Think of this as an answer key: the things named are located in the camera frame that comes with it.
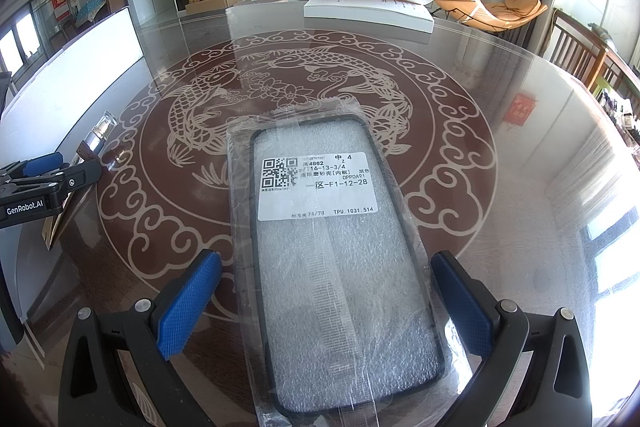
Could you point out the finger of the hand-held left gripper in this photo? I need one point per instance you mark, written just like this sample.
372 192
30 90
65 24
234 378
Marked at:
82 179
42 167

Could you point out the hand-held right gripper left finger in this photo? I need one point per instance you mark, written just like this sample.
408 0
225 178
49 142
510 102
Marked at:
190 302

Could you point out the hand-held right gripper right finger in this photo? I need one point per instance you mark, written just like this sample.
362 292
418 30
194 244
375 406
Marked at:
462 302

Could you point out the cosmetic bottle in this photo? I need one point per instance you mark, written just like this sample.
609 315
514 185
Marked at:
92 147

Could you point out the phone case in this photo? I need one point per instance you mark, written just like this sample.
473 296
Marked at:
325 257

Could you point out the dining table blue cloth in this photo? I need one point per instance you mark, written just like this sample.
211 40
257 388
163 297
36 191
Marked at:
90 12

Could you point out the red door poster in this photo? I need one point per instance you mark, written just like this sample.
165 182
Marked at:
60 4

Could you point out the red paper packet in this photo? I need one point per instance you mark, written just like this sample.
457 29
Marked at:
520 114

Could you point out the brown cardboard box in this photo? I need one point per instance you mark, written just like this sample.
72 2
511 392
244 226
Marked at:
215 3

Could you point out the wooden slatted chair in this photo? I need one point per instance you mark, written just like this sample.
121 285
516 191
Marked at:
580 52

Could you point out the orange lounge chair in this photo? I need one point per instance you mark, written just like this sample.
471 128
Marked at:
500 9

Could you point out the white flat box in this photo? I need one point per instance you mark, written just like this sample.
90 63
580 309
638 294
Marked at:
370 7

